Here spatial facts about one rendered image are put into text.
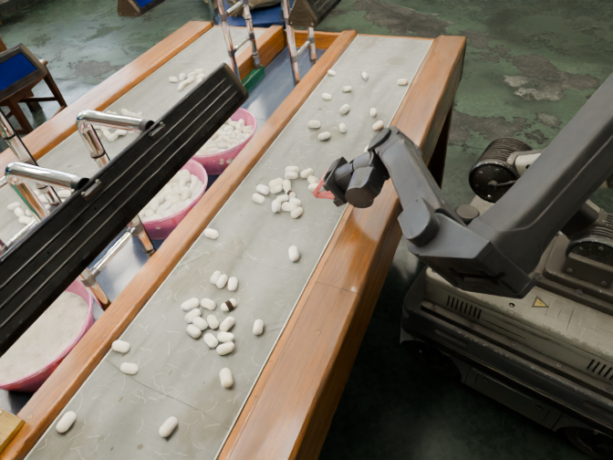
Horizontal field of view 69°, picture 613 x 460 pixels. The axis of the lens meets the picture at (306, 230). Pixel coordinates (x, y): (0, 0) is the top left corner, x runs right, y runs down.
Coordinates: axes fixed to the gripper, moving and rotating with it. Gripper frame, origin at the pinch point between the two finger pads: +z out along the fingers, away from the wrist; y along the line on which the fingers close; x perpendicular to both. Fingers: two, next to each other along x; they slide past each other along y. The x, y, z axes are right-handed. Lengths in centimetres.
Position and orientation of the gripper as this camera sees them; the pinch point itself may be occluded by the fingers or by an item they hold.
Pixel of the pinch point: (316, 193)
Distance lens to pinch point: 104.1
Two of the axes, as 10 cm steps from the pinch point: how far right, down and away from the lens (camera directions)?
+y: -3.9, 6.8, -6.2
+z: -6.4, 2.9, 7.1
